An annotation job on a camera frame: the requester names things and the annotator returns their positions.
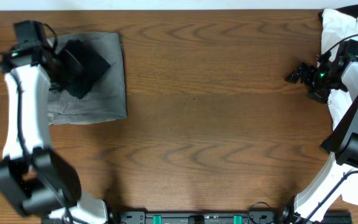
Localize black t-shirt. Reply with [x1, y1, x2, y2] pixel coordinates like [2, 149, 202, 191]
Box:
[57, 40, 111, 99]

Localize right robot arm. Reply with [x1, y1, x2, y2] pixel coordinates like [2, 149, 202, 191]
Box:
[277, 56, 358, 223]

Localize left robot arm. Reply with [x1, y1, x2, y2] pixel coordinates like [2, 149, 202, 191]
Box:
[0, 43, 111, 223]

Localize folded grey khaki pants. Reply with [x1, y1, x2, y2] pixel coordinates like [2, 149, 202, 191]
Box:
[48, 32, 127, 125]

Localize small black cable loop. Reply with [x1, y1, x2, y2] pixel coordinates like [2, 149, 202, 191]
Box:
[247, 201, 276, 224]

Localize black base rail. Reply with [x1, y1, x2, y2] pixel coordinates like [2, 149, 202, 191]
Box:
[116, 211, 353, 224]

